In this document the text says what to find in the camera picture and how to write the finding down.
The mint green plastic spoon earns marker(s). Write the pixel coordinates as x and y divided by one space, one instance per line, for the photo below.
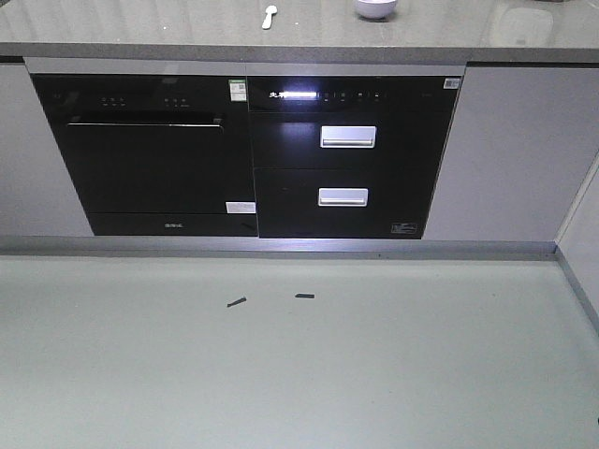
270 11

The purple plastic bowl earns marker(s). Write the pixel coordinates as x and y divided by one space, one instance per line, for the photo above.
374 9

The black drawer sterilizer cabinet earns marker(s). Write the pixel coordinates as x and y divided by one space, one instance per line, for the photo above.
347 157

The left black tape strip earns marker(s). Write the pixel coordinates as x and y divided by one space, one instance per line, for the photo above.
236 302

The black built-in dishwasher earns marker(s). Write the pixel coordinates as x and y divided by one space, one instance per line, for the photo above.
154 155

